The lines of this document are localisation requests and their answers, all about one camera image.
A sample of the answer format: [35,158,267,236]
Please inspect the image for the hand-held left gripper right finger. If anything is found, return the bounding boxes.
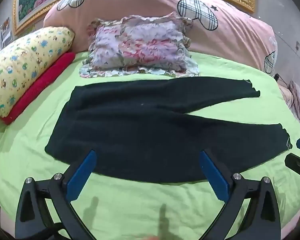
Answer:
[199,149,282,240]

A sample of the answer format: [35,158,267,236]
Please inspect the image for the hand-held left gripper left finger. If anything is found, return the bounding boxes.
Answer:
[14,150,98,240]

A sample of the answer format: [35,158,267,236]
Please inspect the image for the black pants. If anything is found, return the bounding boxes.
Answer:
[44,77,293,184]

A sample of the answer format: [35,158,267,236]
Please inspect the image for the pink striped cloth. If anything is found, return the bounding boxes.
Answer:
[277,80,300,125]

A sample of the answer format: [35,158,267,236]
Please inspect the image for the green bed sheet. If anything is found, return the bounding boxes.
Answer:
[0,50,300,240]

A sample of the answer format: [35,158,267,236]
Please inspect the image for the red towel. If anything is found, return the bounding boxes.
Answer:
[1,52,76,125]

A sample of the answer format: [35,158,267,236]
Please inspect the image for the yellow cartoon print pillow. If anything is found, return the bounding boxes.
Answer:
[0,26,75,118]

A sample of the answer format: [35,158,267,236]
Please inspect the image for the floral ruffled pillow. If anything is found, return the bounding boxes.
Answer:
[79,12,200,78]

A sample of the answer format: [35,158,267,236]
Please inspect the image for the pink heart print duvet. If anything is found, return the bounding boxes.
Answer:
[43,0,278,74]

